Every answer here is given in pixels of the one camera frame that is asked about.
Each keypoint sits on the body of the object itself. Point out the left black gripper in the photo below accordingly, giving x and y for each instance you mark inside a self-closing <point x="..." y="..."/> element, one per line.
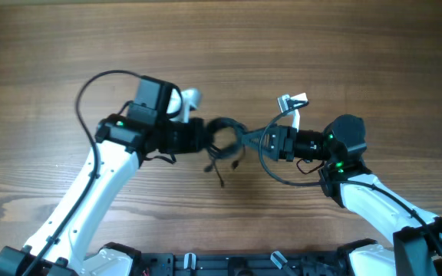
<point x="194" y="128"/>

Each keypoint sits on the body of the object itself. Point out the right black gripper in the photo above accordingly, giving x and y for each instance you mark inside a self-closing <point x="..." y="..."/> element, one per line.
<point x="282" y="142"/>

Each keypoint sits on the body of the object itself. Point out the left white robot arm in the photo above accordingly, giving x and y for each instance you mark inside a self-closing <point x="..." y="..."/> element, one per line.
<point x="158" y="119"/>

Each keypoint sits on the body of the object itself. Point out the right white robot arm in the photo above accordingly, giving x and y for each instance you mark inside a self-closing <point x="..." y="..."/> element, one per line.
<point x="415" y="234"/>

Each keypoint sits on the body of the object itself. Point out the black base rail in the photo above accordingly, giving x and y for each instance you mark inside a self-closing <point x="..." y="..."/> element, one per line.
<point x="317" y="263"/>

